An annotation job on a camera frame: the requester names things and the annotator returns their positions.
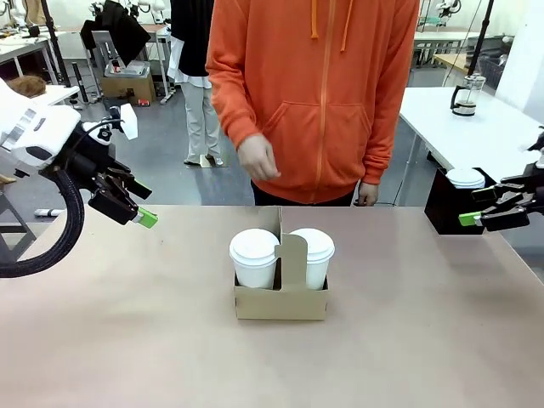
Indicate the small black case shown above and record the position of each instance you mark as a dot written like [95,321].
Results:
[115,104]

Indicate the stack of white lids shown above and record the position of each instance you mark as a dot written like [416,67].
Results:
[466,178]

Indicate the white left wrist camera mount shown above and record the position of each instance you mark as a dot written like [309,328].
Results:
[128,121]

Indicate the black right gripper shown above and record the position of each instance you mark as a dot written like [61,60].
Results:
[536,185]

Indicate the person's right hand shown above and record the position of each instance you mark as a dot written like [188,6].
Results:
[257,159]

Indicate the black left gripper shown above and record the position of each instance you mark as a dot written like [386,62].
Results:
[85,163]

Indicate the black hanging cloth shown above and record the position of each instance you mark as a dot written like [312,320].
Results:
[117,30]

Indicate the person's left hand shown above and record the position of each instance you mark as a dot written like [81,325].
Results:
[367,195]

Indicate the brown cardboard cup carrier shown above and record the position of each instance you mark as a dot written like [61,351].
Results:
[280,304]

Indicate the short black post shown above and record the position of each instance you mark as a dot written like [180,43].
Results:
[81,83]

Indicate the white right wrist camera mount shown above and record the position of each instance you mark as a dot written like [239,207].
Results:
[540,158]

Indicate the large white table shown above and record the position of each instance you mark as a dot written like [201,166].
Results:
[467,136]

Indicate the black tripod pole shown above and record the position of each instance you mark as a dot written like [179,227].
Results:
[55,42]

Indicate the black stand pole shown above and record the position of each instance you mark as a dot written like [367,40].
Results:
[482,38]

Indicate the clear plastic bin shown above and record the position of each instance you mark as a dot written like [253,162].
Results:
[132,69]

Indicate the person's right forearm orange sleeve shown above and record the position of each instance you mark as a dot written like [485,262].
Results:
[231,110]

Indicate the person in black top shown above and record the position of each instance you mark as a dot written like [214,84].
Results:
[200,119]

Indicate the person in orange hoodie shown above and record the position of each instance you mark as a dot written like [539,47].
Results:
[314,85]

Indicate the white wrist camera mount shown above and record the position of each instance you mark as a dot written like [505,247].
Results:
[540,158]
[128,121]

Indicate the small red object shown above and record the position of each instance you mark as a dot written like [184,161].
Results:
[144,103]

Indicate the white marker pen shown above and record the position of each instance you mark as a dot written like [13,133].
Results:
[49,212]

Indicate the glass french press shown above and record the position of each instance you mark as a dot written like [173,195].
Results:
[466,95]

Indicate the white side table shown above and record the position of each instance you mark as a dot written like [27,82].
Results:
[59,94]

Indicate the brown cardboard box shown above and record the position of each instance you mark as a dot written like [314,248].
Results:
[127,90]

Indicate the black lid box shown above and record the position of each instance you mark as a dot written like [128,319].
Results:
[446,212]

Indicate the grey metal stand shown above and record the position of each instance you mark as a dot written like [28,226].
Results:
[15,229]

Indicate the person's left forearm orange sleeve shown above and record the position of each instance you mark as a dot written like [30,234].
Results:
[384,153]

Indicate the brown furry object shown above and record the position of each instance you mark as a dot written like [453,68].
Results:
[27,85]

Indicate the white plastic cup lid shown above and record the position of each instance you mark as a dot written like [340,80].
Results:
[312,242]
[255,246]

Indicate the light wooden table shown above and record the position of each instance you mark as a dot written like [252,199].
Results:
[452,64]

